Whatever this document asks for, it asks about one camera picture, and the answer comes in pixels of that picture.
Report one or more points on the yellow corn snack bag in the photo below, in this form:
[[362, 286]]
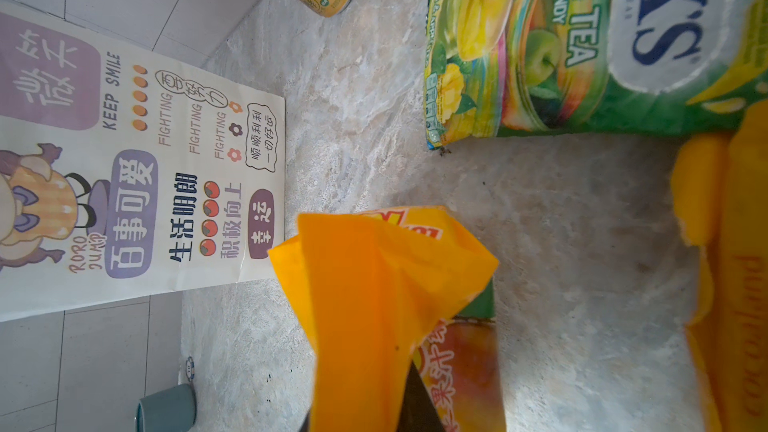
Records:
[[719, 189]]

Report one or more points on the white printed paper bag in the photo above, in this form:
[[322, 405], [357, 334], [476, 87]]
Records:
[[125, 173]]

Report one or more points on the teal ceramic cup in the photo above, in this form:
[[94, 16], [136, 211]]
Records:
[[171, 410]]

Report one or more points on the narrow green snack packet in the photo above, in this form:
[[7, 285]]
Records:
[[501, 68]]

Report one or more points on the yellow orange snack bag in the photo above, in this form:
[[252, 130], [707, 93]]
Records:
[[379, 290]]

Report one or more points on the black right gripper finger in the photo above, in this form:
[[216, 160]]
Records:
[[418, 414]]

